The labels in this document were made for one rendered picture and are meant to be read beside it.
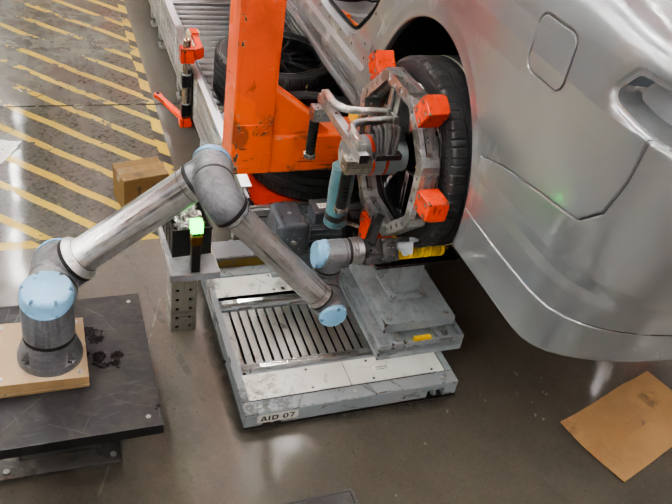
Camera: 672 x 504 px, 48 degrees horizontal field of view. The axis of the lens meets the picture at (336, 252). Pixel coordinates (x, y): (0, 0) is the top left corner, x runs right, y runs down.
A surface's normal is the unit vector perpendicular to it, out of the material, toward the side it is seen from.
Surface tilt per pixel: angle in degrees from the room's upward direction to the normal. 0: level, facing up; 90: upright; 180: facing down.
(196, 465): 0
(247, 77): 90
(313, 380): 0
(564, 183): 90
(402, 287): 90
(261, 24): 90
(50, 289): 4
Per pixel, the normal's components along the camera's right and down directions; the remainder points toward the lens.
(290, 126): 0.32, 0.61
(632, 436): 0.15, -0.77
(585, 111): -0.93, 0.09
